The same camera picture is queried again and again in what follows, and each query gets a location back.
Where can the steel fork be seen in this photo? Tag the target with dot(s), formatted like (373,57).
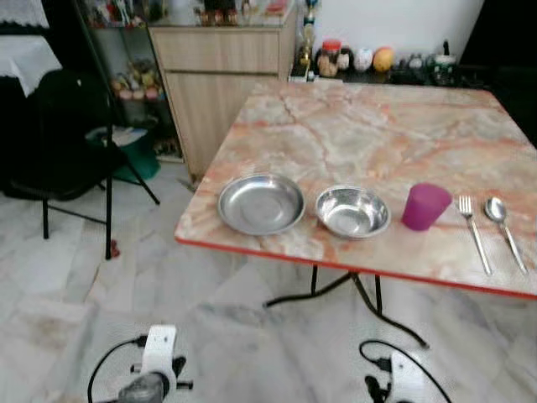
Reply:
(475,235)

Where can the steel bowl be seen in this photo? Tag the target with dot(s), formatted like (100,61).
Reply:
(352,212)

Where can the orange round ornament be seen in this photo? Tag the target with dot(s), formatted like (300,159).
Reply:
(383,60)

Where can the large steel plate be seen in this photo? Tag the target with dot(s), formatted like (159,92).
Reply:
(261,206)

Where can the steel spoon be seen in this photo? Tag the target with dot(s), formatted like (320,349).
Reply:
(496,208)

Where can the white round figurine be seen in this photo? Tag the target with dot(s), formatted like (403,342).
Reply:
(363,60)

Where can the light wooden cabinet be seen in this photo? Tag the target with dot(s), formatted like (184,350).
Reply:
(214,92)

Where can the green plastic bin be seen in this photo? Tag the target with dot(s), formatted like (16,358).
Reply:
(138,159)

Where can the black folding chair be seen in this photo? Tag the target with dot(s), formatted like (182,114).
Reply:
(71,126)

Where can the dark mug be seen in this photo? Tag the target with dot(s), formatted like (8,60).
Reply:
(444,69)

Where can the black metal table frame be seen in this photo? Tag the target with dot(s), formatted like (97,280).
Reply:
(367,298)

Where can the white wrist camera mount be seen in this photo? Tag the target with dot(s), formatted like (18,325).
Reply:
(409,378)
(159,348)

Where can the large white lace cloth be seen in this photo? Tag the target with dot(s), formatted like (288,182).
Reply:
(25,59)

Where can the red lid jar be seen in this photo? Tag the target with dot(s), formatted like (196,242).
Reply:
(331,60)

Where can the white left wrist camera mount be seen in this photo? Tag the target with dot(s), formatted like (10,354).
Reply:
(159,348)

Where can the small white lace cloth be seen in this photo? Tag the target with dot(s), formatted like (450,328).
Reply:
(23,12)

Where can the purple plastic cup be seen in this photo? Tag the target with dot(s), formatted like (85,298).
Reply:
(424,208)

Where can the glass display shelf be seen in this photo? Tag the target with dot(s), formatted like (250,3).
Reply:
(134,84)

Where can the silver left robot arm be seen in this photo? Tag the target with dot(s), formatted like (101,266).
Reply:
(144,390)

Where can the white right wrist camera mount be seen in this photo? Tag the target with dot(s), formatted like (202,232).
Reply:
(409,378)

